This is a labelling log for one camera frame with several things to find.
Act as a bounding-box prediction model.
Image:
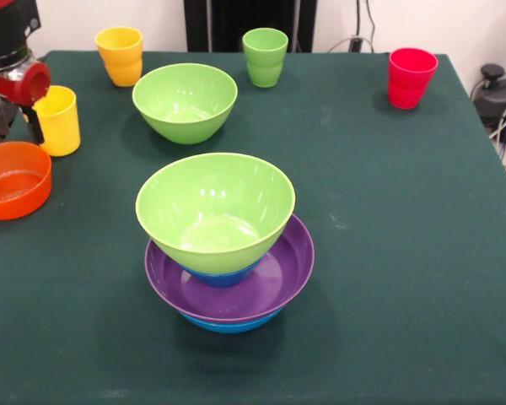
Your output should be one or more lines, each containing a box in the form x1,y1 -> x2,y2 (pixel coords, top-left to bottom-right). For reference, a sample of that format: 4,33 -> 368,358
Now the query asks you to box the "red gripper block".
0,61 -> 51,146

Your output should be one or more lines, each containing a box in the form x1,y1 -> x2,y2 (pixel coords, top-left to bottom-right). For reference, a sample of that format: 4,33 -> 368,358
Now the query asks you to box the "orange bowl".
0,141 -> 53,221

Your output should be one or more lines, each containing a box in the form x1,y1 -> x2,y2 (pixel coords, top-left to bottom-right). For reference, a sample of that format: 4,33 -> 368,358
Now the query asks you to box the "green bowl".
135,152 -> 297,274
132,62 -> 239,145

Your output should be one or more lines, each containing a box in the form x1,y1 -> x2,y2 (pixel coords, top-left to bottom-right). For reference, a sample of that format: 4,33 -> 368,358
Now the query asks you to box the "small dark blue bowl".
180,256 -> 266,289

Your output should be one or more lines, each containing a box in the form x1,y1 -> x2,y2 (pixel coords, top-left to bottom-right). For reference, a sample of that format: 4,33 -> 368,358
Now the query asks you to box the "large light blue bowl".
179,305 -> 288,335

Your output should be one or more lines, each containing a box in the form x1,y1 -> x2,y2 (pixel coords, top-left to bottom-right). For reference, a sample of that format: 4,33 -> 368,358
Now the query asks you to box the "purple bowl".
144,213 -> 315,325

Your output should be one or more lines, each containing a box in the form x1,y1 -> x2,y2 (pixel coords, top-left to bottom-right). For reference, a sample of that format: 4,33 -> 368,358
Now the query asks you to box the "yellow orange cup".
94,25 -> 145,88

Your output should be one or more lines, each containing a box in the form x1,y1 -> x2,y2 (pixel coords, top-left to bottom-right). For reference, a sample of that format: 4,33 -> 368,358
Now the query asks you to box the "black panel with poles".
184,0 -> 317,53

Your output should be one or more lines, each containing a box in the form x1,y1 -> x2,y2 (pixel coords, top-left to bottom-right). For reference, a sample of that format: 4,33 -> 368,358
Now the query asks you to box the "green cup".
241,28 -> 289,89

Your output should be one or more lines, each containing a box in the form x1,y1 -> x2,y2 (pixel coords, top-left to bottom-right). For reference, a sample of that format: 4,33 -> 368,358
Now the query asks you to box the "red cup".
388,47 -> 439,111

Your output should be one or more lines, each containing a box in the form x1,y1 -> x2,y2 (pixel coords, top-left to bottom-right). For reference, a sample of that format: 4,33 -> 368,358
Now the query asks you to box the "dark green table cloth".
0,50 -> 506,405

